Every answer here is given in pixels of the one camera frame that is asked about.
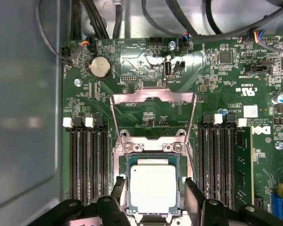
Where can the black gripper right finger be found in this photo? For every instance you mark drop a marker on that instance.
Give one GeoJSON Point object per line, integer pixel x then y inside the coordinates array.
{"type": "Point", "coordinates": [195, 212]}

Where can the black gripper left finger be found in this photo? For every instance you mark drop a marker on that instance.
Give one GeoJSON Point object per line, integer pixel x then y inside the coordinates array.
{"type": "Point", "coordinates": [108, 212]}

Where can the thin metal locking lever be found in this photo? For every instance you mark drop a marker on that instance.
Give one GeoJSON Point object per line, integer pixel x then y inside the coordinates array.
{"type": "Point", "coordinates": [193, 168]}

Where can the silver CPU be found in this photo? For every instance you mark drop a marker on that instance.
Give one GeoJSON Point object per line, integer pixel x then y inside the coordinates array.
{"type": "Point", "coordinates": [153, 186]}

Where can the metal socket cover frame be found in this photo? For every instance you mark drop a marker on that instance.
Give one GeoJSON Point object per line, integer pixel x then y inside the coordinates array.
{"type": "Point", "coordinates": [132, 94]}

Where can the CPU socket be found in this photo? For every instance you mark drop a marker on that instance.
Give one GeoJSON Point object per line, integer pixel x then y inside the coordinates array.
{"type": "Point", "coordinates": [120, 162]}

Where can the green RAM stick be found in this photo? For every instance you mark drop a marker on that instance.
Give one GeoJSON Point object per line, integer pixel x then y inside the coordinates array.
{"type": "Point", "coordinates": [244, 164]}

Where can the green motherboard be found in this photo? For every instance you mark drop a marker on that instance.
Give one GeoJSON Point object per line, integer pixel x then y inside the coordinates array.
{"type": "Point", "coordinates": [226, 94]}

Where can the silver coin cell battery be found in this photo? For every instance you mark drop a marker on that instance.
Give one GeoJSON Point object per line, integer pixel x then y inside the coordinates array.
{"type": "Point", "coordinates": [100, 68]}

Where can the grey open PC case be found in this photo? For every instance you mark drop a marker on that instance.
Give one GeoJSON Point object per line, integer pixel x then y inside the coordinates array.
{"type": "Point", "coordinates": [23, 94]}

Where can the internal USB port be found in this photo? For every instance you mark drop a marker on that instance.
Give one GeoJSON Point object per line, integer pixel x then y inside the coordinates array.
{"type": "Point", "coordinates": [168, 68]}

